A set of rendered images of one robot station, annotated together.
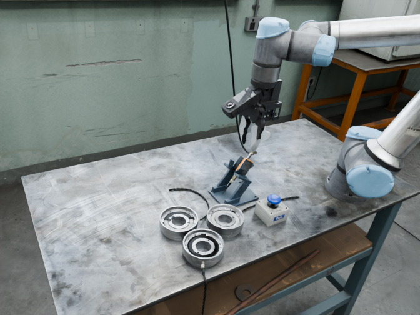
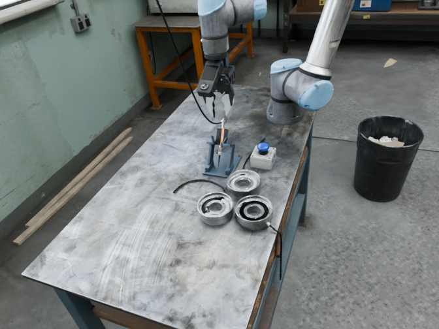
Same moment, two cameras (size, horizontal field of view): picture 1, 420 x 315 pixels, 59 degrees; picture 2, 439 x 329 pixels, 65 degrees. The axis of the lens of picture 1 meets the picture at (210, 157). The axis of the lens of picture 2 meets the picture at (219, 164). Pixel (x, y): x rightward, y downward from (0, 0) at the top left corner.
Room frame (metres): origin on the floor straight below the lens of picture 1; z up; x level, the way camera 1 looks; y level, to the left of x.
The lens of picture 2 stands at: (0.13, 0.42, 1.52)
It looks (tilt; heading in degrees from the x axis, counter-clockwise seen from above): 37 degrees down; 328
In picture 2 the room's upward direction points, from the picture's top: 7 degrees counter-clockwise
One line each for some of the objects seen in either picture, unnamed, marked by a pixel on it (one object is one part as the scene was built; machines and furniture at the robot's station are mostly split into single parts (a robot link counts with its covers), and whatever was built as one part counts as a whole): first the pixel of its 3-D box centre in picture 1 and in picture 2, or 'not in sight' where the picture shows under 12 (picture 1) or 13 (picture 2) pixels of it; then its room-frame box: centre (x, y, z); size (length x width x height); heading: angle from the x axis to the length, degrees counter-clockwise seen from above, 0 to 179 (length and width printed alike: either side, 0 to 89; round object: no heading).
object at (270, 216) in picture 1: (273, 210); (263, 156); (0.86, -0.20, 0.82); 0.08 x 0.07 x 0.05; 124
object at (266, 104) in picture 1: (262, 99); (219, 70); (0.97, -0.13, 1.12); 0.09 x 0.08 x 0.12; 125
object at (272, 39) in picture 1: (272, 42); (213, 14); (0.97, -0.13, 1.28); 0.09 x 0.08 x 0.11; 80
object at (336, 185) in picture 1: (351, 177); (285, 104); (1.04, -0.48, 0.85); 0.15 x 0.15 x 0.10
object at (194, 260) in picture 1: (203, 248); (253, 213); (0.68, -0.01, 0.82); 0.10 x 0.10 x 0.04
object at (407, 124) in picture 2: not in sight; (382, 160); (0.99, -1.23, 0.21); 0.34 x 0.34 x 0.43
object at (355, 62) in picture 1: (380, 92); (204, 43); (3.19, -1.44, 0.39); 1.50 x 0.62 x 0.78; 124
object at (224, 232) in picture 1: (224, 221); (243, 185); (0.79, -0.06, 0.82); 0.10 x 0.10 x 0.04
